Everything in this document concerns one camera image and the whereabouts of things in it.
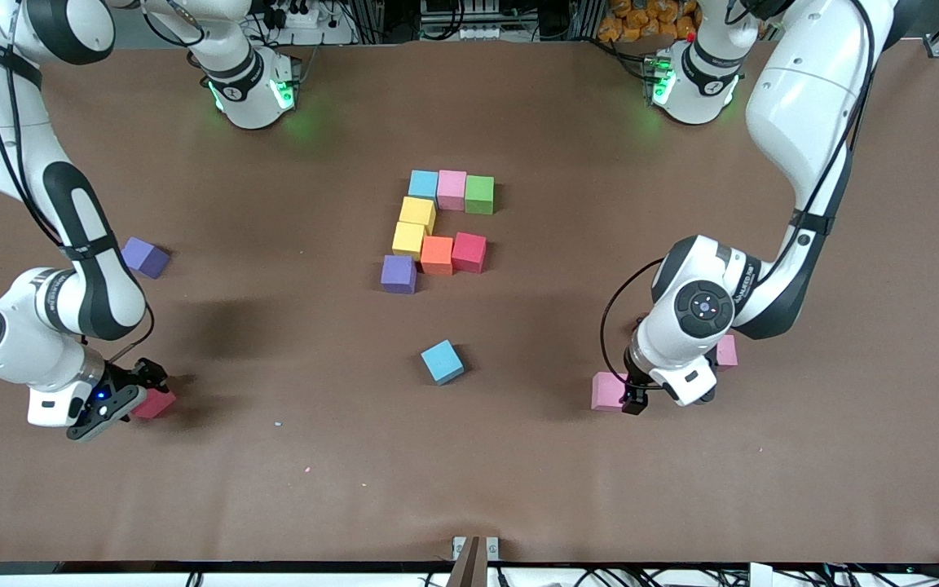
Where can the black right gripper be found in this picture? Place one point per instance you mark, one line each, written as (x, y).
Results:
(141, 376)

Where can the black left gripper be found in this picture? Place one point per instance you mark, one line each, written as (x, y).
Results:
(635, 390)

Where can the pink foam cube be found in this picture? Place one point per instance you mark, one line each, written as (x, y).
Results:
(728, 352)
(452, 189)
(605, 391)

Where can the red foam cube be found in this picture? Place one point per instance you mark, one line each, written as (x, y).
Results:
(156, 405)
(469, 253)

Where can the blue foam cube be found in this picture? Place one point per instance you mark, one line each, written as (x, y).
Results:
(424, 184)
(443, 362)

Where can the orange foam cube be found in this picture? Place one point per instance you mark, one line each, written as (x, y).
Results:
(438, 254)

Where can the green foam cube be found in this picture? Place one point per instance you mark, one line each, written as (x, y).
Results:
(479, 196)

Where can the purple foam cube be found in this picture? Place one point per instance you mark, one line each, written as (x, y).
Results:
(398, 274)
(146, 258)

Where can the yellow foam cube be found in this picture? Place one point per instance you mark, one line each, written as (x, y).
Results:
(408, 238)
(418, 212)

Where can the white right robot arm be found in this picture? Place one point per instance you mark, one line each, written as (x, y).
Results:
(29, 350)

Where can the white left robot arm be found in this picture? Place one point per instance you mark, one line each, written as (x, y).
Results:
(681, 334)

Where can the small white box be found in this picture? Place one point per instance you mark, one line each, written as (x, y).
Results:
(760, 575)

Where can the orange mesh bag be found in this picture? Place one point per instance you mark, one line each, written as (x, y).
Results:
(641, 20)

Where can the white power strip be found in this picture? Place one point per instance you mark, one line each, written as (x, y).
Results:
(310, 20)

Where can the white electronic device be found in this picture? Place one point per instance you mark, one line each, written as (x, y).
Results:
(461, 33)

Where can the grey metal bracket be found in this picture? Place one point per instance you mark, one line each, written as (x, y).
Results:
(475, 562)

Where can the aluminium frame post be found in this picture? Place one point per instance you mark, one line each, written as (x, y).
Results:
(584, 20)
(370, 20)

